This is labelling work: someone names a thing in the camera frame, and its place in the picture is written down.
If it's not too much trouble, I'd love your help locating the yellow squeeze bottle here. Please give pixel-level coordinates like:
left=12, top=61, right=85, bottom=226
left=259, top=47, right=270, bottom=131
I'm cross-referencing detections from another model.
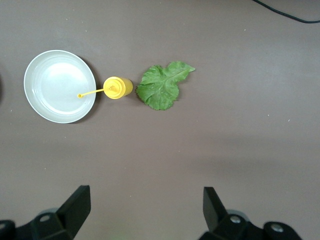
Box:
left=77, top=76, right=134, bottom=101

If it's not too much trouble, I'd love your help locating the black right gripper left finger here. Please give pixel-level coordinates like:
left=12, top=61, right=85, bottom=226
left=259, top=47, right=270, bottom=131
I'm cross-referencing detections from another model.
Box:
left=14, top=184, right=92, bottom=240

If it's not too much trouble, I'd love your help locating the long black cable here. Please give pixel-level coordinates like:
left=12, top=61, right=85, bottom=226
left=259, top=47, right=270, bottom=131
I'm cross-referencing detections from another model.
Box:
left=251, top=0, right=320, bottom=25

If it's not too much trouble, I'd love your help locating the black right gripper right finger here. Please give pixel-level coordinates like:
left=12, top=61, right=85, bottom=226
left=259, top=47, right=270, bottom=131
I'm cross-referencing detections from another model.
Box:
left=199, top=186, right=266, bottom=240

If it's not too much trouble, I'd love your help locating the beige plate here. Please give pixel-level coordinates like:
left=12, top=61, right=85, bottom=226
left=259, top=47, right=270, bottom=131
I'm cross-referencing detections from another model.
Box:
left=23, top=49, right=98, bottom=125

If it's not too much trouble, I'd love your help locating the green lettuce leaf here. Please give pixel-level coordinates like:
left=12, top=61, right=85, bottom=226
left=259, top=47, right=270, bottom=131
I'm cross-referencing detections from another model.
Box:
left=135, top=60, right=197, bottom=112

